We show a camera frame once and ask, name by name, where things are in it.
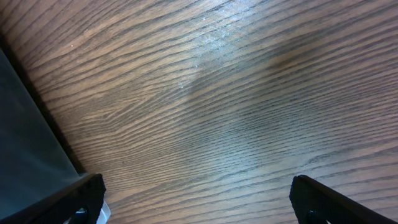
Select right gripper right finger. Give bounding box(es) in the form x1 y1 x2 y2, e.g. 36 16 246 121
289 175 397 224

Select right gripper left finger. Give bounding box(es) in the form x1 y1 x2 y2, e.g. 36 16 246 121
1 174 106 224

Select clear plastic storage bin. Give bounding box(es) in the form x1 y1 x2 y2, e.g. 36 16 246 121
0 48 111 224

